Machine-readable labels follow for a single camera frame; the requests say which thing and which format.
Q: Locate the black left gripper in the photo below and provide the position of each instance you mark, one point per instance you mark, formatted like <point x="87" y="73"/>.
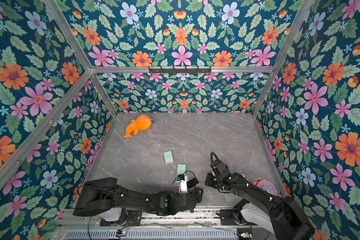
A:
<point x="197" y="196"/>

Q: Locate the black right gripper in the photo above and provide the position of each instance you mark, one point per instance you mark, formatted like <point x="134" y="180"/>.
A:
<point x="212" y="181"/>

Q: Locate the mint green box lid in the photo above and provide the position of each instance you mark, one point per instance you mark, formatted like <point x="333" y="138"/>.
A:
<point x="181" y="168"/>

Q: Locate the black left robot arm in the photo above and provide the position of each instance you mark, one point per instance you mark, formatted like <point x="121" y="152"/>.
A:
<point x="99" y="196"/>

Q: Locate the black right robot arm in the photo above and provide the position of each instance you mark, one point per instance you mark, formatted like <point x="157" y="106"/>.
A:
<point x="281" y="216"/>

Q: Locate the pink alarm clock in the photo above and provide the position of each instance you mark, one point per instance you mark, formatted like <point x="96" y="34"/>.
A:
<point x="265" y="185"/>

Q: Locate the orange plush toy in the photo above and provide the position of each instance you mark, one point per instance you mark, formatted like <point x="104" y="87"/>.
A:
<point x="141" y="123"/>

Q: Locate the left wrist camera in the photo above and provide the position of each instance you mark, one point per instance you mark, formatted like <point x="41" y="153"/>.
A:
<point x="182" y="184"/>

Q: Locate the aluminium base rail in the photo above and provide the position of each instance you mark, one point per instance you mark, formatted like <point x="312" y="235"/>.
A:
<point x="202" y="217"/>

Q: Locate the black hook rail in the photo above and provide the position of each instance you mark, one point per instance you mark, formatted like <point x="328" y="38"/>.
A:
<point x="178" y="70"/>

